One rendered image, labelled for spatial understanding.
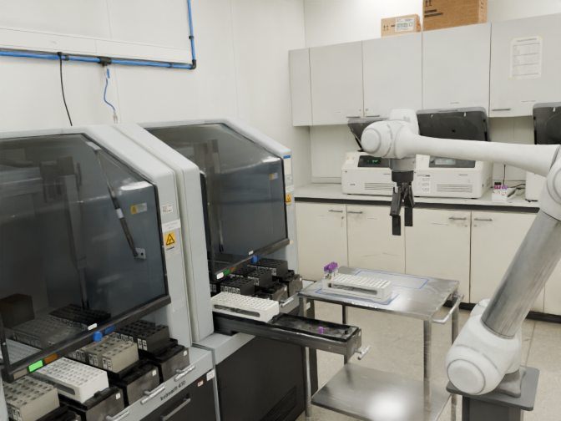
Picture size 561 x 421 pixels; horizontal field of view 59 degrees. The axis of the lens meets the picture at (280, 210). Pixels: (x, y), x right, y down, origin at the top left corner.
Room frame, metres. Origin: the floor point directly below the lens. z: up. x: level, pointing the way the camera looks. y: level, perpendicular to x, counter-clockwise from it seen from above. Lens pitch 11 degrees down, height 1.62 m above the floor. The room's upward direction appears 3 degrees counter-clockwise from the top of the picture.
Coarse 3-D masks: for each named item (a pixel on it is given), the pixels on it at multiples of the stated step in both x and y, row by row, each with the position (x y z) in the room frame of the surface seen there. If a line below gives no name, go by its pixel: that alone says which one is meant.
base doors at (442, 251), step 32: (320, 224) 4.31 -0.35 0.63; (352, 224) 4.14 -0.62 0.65; (384, 224) 3.99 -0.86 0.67; (416, 224) 3.85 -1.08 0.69; (448, 224) 3.71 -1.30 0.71; (480, 224) 3.59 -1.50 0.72; (512, 224) 3.48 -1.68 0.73; (320, 256) 4.32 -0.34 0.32; (352, 256) 4.15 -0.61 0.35; (384, 256) 4.00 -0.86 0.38; (416, 256) 3.85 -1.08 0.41; (448, 256) 3.71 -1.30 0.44; (480, 256) 3.59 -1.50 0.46; (512, 256) 3.47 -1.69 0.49; (480, 288) 3.59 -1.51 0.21
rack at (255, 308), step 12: (216, 300) 1.98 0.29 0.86; (228, 300) 1.96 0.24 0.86; (240, 300) 1.95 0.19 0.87; (252, 300) 1.95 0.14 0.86; (264, 300) 1.94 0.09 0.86; (228, 312) 1.92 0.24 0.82; (240, 312) 1.95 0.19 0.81; (252, 312) 1.94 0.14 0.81; (264, 312) 1.83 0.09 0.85; (276, 312) 1.89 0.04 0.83
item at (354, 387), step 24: (312, 288) 2.16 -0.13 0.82; (408, 288) 2.09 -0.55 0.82; (432, 288) 2.07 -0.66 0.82; (456, 288) 2.10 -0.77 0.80; (384, 312) 1.88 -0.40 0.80; (408, 312) 1.82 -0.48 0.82; (432, 312) 1.81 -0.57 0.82; (456, 312) 2.13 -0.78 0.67; (456, 336) 2.13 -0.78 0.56; (336, 384) 2.24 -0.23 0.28; (360, 384) 2.22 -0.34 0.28; (384, 384) 2.21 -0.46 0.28; (408, 384) 2.20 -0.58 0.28; (432, 384) 2.19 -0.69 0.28; (336, 408) 2.03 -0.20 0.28; (360, 408) 2.02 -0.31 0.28; (384, 408) 2.01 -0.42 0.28; (408, 408) 2.00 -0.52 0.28; (432, 408) 1.99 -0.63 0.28; (456, 408) 2.13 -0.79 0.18
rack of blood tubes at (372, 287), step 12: (324, 276) 2.13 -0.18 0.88; (336, 276) 2.13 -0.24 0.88; (348, 276) 2.11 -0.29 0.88; (360, 276) 2.10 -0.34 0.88; (324, 288) 2.10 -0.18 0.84; (336, 288) 2.09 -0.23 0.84; (348, 288) 2.06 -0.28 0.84; (360, 288) 2.11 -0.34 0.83; (372, 288) 1.97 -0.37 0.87; (384, 288) 1.95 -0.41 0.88; (372, 300) 1.97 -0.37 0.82; (384, 300) 1.95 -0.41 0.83
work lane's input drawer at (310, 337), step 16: (224, 320) 1.91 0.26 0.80; (240, 320) 1.88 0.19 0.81; (256, 320) 1.84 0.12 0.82; (272, 320) 1.83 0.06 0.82; (288, 320) 1.86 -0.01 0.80; (304, 320) 1.85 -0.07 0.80; (320, 320) 1.81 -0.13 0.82; (272, 336) 1.79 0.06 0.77; (288, 336) 1.75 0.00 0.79; (304, 336) 1.71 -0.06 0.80; (320, 336) 1.69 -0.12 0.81; (336, 336) 1.69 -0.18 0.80; (352, 336) 1.68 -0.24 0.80; (336, 352) 1.64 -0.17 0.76; (352, 352) 1.66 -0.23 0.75
